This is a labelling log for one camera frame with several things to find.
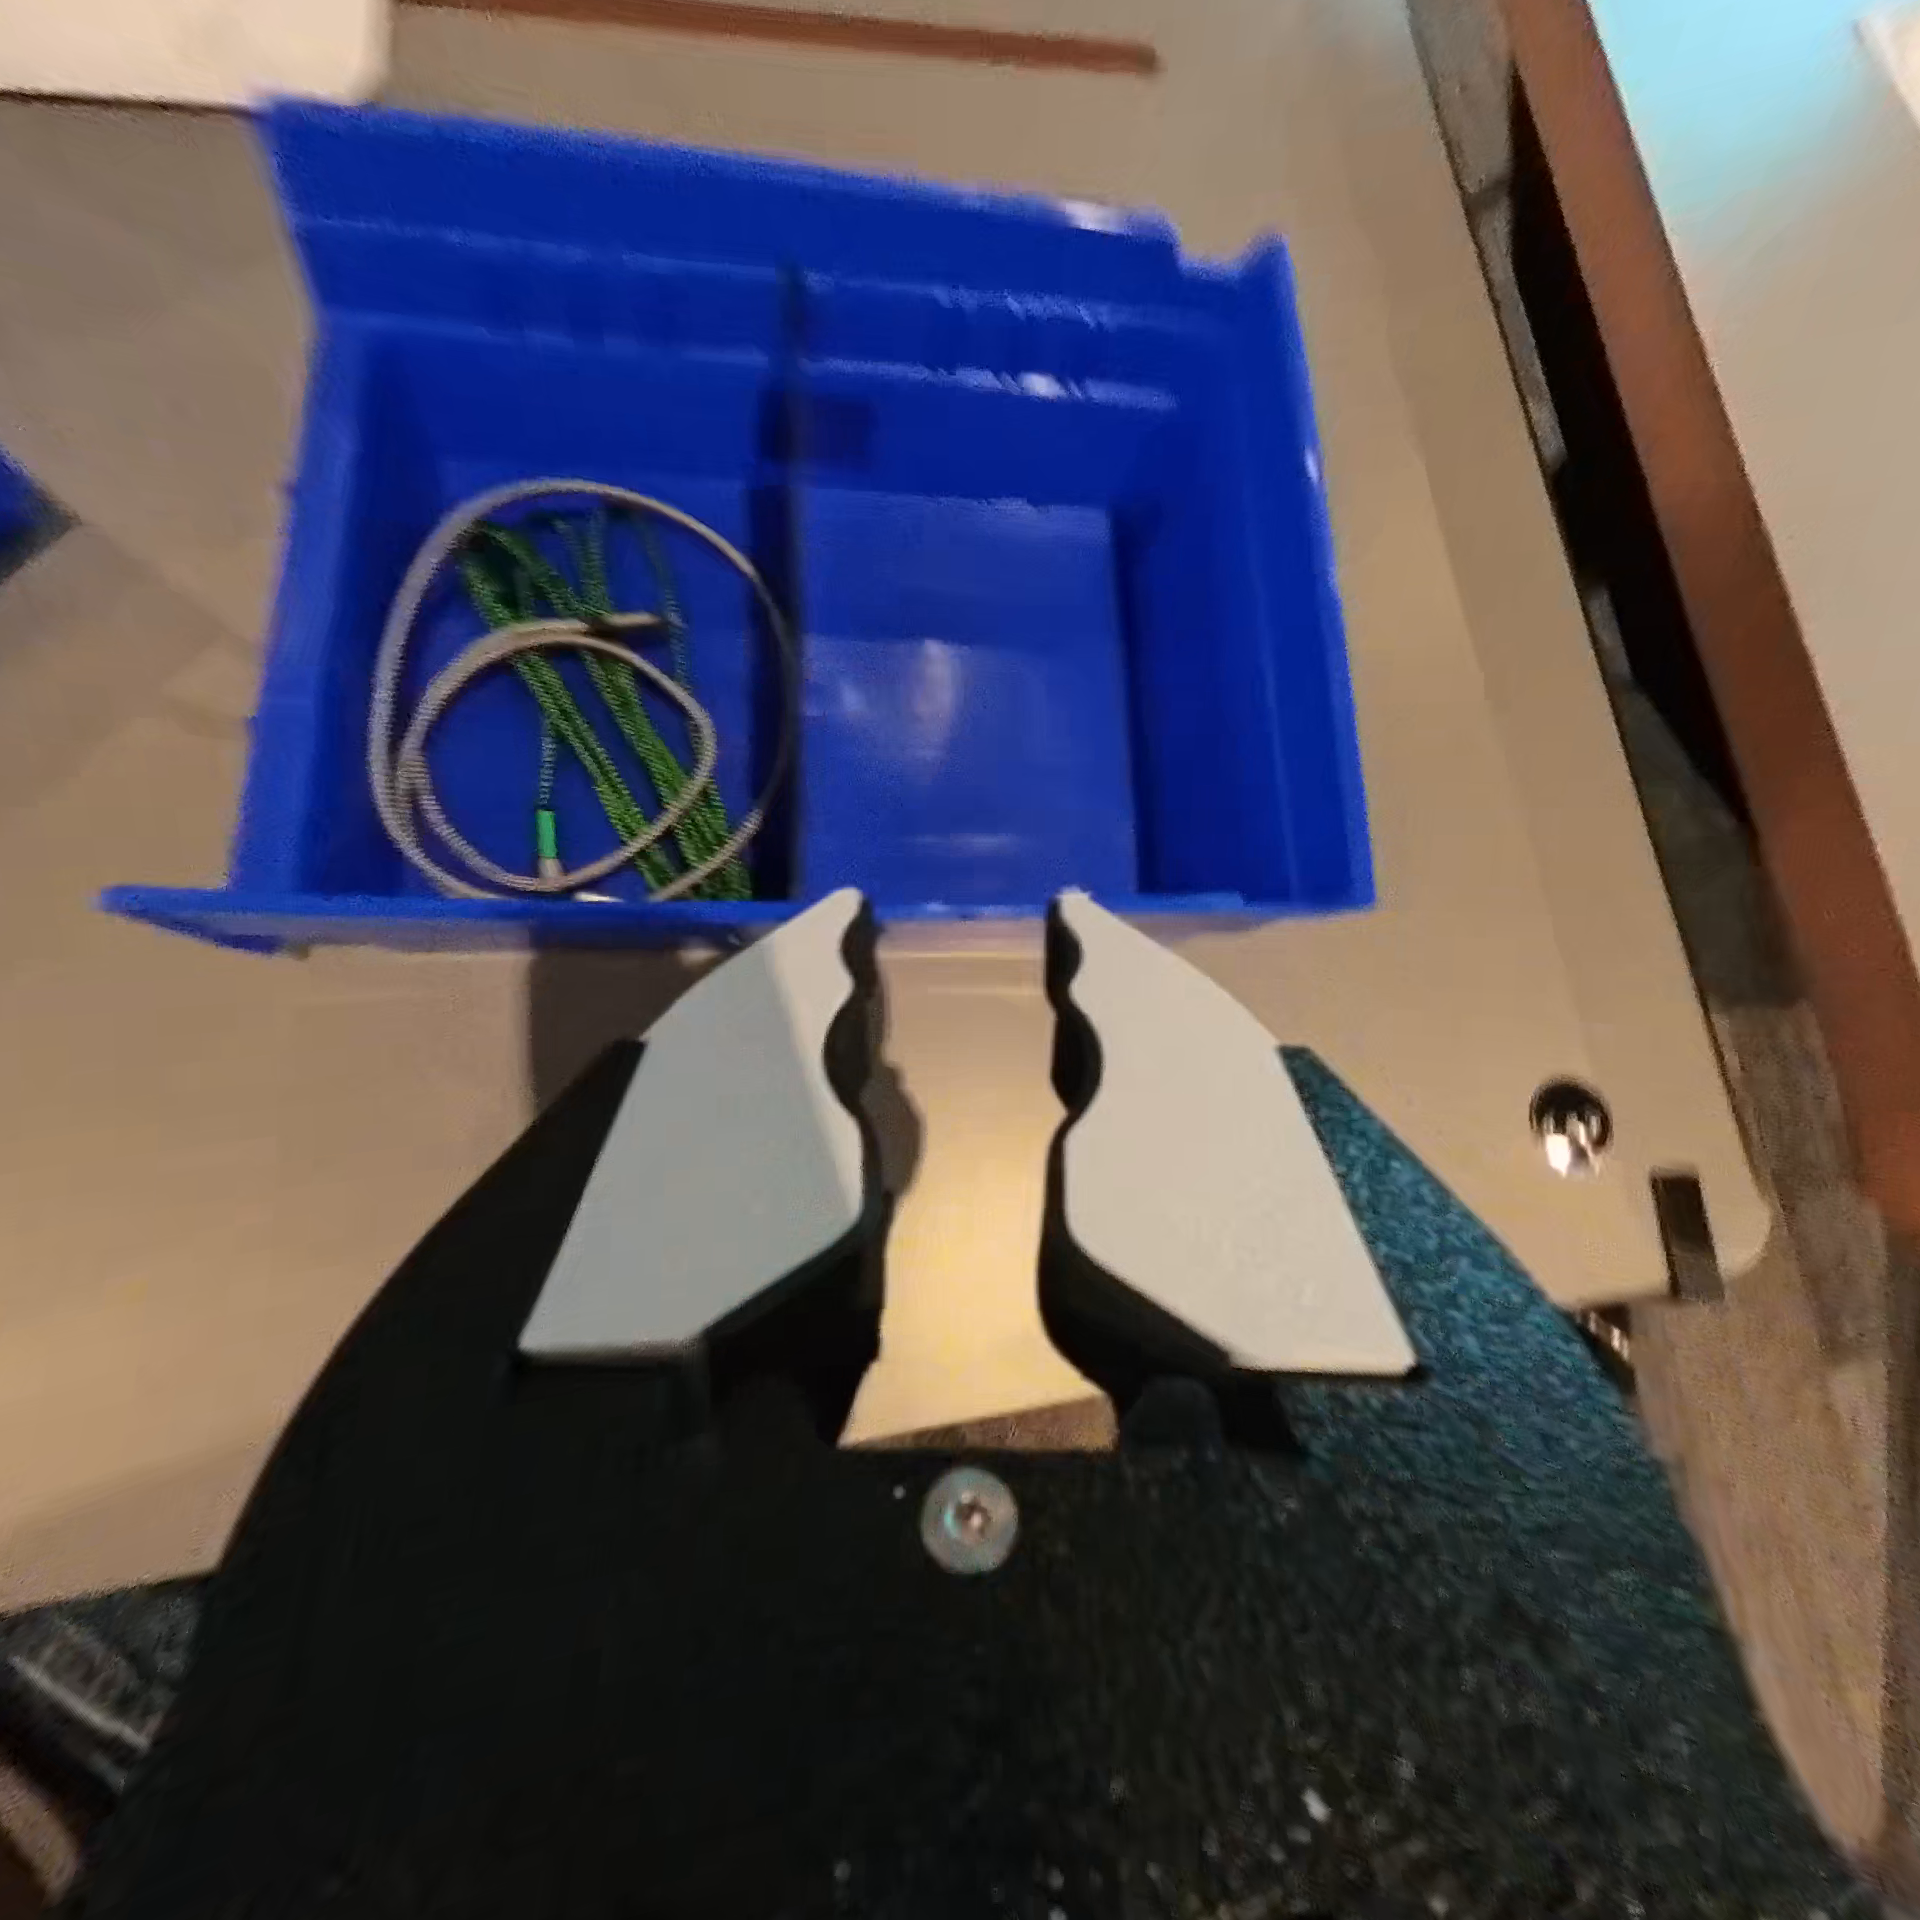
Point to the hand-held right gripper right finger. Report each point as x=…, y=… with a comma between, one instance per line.
x=1215, y=1201

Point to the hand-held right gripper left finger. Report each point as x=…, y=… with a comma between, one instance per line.
x=721, y=1172

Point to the blue plastic bin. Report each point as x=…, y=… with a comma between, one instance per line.
x=973, y=675

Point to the black bin divider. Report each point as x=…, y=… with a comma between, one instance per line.
x=780, y=601

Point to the small blue bin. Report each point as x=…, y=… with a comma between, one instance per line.
x=23, y=503

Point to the white square base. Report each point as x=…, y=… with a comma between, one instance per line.
x=181, y=45

